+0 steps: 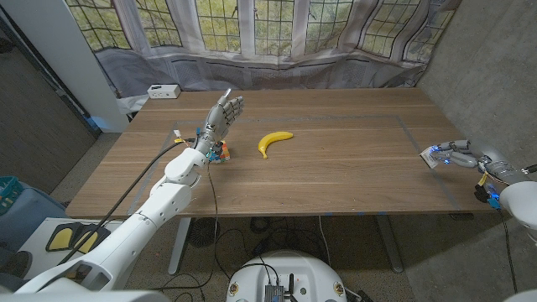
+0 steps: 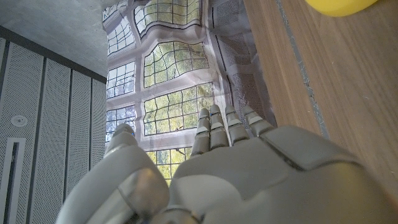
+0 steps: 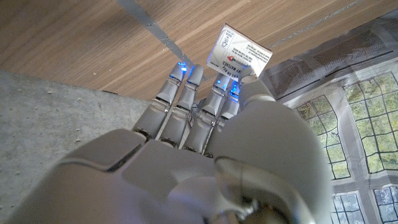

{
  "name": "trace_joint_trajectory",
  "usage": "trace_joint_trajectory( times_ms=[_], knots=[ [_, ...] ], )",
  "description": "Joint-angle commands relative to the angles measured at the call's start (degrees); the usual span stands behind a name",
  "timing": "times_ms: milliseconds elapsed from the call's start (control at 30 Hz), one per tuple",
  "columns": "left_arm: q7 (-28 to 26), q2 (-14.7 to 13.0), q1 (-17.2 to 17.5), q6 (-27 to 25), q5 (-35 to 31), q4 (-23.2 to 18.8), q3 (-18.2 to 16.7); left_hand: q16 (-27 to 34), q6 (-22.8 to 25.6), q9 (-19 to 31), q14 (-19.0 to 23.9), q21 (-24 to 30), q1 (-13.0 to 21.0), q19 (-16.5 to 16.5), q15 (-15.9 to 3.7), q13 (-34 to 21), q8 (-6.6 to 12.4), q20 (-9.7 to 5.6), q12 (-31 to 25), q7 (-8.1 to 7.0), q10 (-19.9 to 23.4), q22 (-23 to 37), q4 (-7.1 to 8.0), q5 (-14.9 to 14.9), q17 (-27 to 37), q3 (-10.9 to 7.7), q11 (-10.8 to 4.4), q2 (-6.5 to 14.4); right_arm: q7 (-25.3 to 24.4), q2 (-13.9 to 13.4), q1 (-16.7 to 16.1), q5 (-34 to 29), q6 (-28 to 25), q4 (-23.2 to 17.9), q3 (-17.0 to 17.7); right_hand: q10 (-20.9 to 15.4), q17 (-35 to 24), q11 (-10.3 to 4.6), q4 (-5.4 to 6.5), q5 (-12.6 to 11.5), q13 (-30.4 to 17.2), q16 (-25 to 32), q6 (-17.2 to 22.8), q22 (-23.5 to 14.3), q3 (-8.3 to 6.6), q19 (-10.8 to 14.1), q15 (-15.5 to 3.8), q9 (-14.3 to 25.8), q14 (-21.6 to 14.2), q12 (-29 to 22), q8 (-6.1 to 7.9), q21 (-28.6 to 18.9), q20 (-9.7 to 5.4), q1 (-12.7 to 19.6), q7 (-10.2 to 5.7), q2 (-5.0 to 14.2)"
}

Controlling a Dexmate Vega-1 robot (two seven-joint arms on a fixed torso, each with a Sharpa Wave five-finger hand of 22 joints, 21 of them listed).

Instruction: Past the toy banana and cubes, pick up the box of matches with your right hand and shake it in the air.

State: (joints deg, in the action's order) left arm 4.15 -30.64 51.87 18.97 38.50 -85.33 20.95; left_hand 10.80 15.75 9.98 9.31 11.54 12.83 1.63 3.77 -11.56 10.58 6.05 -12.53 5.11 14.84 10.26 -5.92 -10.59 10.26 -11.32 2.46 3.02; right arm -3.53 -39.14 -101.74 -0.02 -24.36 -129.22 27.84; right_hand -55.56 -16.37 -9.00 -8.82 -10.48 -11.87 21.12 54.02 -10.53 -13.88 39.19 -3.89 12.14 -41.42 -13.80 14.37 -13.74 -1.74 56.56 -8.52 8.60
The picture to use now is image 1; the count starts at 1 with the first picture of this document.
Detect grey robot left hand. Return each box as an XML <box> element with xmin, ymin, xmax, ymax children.
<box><xmin>193</xmin><ymin>88</ymin><xmax>245</xmax><ymax>157</ymax></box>

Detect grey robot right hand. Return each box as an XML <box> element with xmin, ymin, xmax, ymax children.
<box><xmin>431</xmin><ymin>139</ymin><xmax>530</xmax><ymax>185</ymax></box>

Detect white box of matches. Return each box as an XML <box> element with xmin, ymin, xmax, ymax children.
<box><xmin>420</xmin><ymin>146</ymin><xmax>440</xmax><ymax>169</ymax></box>

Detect yellow toy banana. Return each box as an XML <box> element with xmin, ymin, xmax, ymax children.
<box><xmin>258</xmin><ymin>131</ymin><xmax>295</xmax><ymax>160</ymax></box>

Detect white power strip box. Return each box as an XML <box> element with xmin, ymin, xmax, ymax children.
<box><xmin>146</xmin><ymin>84</ymin><xmax>182</xmax><ymax>100</ymax></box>

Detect grey electronics box on torso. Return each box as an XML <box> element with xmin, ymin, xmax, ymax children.
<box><xmin>263</xmin><ymin>284</ymin><xmax>285</xmax><ymax>302</ymax></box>

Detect multicoloured cube puzzle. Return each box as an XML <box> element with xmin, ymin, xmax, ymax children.
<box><xmin>215</xmin><ymin>141</ymin><xmax>232</xmax><ymax>164</ymax></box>

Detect printed window backdrop cloth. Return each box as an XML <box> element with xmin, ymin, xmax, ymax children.
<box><xmin>65</xmin><ymin>0</ymin><xmax>462</xmax><ymax>100</ymax></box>

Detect black round floor fan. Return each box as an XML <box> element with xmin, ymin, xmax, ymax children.
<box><xmin>187</xmin><ymin>217</ymin><xmax>222</xmax><ymax>247</ymax></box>

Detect white table leg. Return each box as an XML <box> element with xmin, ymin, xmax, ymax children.
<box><xmin>168</xmin><ymin>216</ymin><xmax>192</xmax><ymax>276</ymax></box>

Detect grey table leg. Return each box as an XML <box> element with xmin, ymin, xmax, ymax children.
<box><xmin>375</xmin><ymin>214</ymin><xmax>404</xmax><ymax>273</ymax></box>

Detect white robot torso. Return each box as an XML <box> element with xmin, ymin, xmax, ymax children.
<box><xmin>226</xmin><ymin>250</ymin><xmax>348</xmax><ymax>302</ymax></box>

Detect blue grey storage bin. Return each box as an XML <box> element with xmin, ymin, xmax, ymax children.
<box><xmin>0</xmin><ymin>182</ymin><xmax>68</xmax><ymax>248</ymax></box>

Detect white floor board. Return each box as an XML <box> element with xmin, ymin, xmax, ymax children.
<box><xmin>18</xmin><ymin>216</ymin><xmax>127</xmax><ymax>278</ymax></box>

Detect teal plastic basket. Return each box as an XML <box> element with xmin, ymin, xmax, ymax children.
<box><xmin>0</xmin><ymin>175</ymin><xmax>24</xmax><ymax>215</ymax></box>

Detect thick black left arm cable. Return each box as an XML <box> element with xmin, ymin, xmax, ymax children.
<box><xmin>56</xmin><ymin>138</ymin><xmax>198</xmax><ymax>265</ymax></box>

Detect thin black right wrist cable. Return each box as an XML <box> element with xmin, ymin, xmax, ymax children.
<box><xmin>497</xmin><ymin>207</ymin><xmax>519</xmax><ymax>294</ymax></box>

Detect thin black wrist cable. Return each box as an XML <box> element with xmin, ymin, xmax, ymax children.
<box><xmin>497</xmin><ymin>207</ymin><xmax>519</xmax><ymax>294</ymax></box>
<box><xmin>150</xmin><ymin>163</ymin><xmax>220</xmax><ymax>291</ymax></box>

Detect thin black left wrist cable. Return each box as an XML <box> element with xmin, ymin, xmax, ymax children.
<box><xmin>150</xmin><ymin>163</ymin><xmax>220</xmax><ymax>291</ymax></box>

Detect black floor cable bundle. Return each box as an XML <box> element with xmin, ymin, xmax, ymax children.
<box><xmin>234</xmin><ymin>216</ymin><xmax>321</xmax><ymax>261</ymax></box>

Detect thin white floor cable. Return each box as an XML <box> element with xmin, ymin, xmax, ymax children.
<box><xmin>317</xmin><ymin>216</ymin><xmax>333</xmax><ymax>268</ymax></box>

